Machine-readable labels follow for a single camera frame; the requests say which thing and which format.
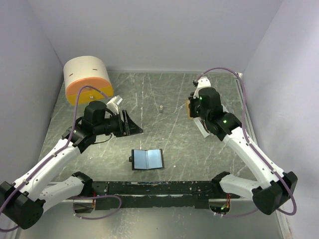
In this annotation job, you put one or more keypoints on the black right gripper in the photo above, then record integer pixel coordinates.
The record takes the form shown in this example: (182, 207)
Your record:
(192, 113)

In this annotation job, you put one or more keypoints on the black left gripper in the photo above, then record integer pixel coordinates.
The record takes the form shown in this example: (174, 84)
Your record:
(127, 127)

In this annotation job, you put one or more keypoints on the black leather card holder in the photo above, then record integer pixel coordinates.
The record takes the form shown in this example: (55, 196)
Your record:
(146, 159)

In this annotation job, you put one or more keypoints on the gold VIP card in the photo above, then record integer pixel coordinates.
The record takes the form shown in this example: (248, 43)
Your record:
(187, 106)

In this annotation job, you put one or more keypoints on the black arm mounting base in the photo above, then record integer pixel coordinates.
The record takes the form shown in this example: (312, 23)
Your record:
(157, 194)

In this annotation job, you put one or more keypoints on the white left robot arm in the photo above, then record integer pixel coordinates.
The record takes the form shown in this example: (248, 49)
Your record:
(26, 199)

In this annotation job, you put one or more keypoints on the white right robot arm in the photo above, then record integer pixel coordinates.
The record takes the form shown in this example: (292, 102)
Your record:
(231, 184)

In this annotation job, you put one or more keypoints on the white card tray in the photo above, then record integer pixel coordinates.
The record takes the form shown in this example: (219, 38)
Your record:
(218, 122)

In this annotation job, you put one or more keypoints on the beige orange mini drawer cabinet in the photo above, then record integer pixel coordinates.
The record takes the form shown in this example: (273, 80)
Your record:
(85, 70)

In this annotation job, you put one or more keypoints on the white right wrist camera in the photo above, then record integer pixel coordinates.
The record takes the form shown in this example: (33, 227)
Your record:
(203, 82)

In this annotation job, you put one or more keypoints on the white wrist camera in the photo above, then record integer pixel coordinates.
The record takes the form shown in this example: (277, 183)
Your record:
(113, 104)
(203, 82)

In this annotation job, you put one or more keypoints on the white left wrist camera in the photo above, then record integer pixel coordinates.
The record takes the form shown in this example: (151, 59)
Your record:
(113, 104)

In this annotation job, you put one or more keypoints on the aluminium rail frame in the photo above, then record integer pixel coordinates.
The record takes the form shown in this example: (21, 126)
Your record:
(244, 99)

